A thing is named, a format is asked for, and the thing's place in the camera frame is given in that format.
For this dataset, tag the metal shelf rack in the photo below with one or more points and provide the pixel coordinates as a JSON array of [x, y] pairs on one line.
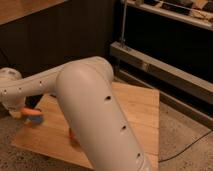
[[165, 50]]

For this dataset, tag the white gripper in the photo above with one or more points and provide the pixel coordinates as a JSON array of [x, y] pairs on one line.
[[15, 112]]

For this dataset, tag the red bowl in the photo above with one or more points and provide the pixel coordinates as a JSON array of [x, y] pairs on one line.
[[71, 134]]

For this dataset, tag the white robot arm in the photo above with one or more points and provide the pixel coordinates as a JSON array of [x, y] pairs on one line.
[[83, 89]]

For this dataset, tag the orange pepper with green stem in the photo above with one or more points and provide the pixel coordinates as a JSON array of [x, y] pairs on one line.
[[31, 112]]

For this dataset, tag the blue ceramic cup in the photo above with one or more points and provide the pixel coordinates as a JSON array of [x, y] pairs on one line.
[[34, 119]]

